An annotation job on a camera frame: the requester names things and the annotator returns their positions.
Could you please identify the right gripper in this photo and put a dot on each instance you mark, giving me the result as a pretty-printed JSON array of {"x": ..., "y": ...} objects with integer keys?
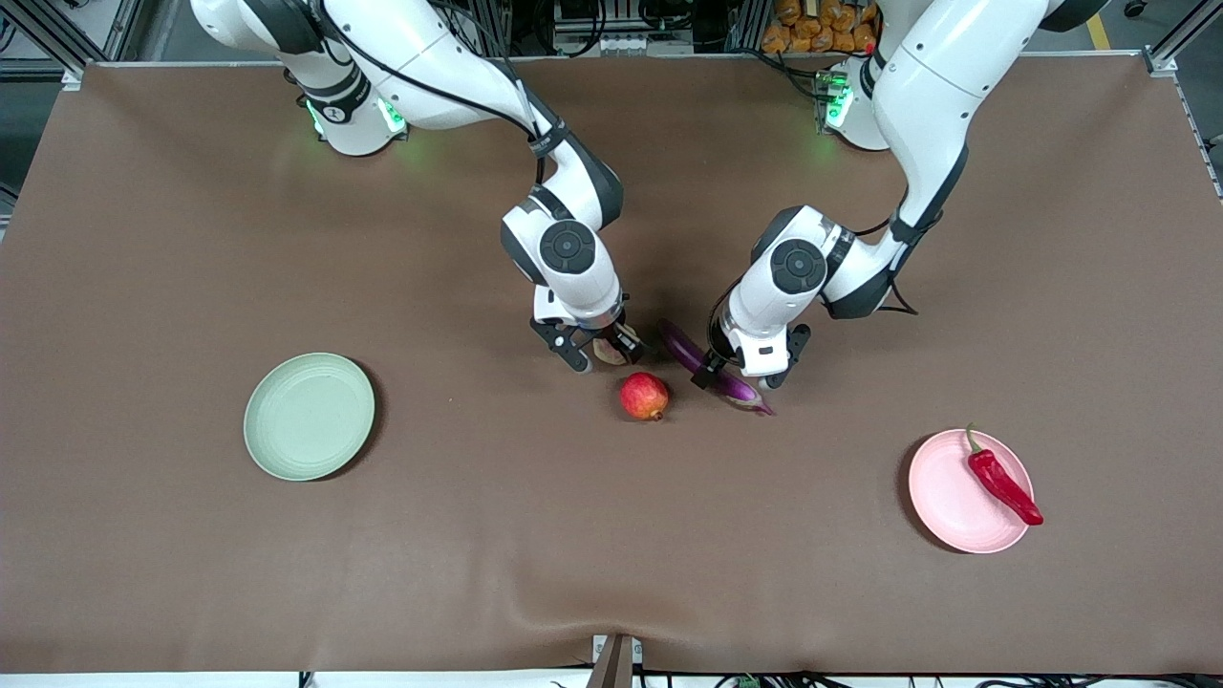
[{"x": 621, "y": 335}]

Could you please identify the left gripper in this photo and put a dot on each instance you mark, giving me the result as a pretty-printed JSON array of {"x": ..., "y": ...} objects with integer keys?
[{"x": 714, "y": 368}]

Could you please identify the pink beige peach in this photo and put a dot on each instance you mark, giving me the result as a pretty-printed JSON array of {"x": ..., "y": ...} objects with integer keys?
[{"x": 609, "y": 354}]

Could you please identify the long purple eggplant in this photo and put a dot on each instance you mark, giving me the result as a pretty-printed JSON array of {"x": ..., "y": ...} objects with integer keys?
[{"x": 680, "y": 346}]

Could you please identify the red pomegranate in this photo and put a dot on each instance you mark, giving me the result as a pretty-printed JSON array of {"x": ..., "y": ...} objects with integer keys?
[{"x": 643, "y": 397}]

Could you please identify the red chili pepper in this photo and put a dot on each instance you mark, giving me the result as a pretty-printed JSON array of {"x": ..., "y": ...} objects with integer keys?
[{"x": 998, "y": 478}]

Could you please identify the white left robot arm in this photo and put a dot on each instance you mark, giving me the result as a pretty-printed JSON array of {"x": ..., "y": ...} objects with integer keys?
[{"x": 936, "y": 76}]

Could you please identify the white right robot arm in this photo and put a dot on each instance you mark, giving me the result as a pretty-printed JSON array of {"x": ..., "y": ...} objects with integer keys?
[{"x": 430, "y": 67}]

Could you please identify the brown table cover cloth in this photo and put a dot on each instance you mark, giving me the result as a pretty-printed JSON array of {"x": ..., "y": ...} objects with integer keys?
[{"x": 573, "y": 535}]

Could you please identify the pink round plate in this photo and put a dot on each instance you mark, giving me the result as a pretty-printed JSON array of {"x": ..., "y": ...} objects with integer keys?
[{"x": 955, "y": 497}]

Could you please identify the white connector strip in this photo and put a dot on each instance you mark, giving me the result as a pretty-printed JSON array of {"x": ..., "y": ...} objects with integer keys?
[{"x": 635, "y": 45}]

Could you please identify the light green round plate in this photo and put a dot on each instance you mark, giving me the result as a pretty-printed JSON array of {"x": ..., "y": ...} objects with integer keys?
[{"x": 308, "y": 417}]

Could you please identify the bag of orange items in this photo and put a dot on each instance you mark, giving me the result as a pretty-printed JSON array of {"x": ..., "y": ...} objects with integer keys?
[{"x": 812, "y": 29}]

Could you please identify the metal bracket at table edge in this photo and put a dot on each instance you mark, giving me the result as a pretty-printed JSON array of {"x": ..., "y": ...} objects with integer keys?
[{"x": 616, "y": 661}]

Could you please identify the grey aluminium frame post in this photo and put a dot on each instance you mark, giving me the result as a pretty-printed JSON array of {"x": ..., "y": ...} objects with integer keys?
[
  {"x": 1170, "y": 33},
  {"x": 57, "y": 43}
]

